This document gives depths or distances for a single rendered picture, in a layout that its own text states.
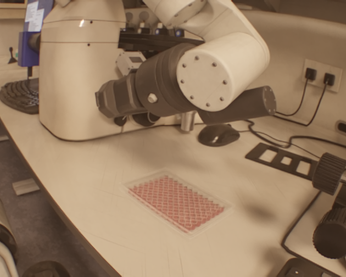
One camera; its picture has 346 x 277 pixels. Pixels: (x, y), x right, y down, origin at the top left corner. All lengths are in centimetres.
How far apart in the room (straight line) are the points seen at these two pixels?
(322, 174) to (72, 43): 41
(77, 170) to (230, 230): 24
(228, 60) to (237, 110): 8
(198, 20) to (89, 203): 27
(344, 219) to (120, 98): 32
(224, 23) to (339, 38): 69
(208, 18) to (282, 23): 73
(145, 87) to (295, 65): 75
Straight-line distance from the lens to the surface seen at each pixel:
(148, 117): 53
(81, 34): 47
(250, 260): 29
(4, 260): 46
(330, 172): 26
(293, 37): 103
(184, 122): 58
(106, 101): 40
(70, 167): 43
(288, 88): 103
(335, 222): 22
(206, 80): 26
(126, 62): 43
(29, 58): 70
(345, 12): 114
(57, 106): 51
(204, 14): 35
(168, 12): 30
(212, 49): 26
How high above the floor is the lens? 95
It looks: 20 degrees down
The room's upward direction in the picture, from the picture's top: 7 degrees clockwise
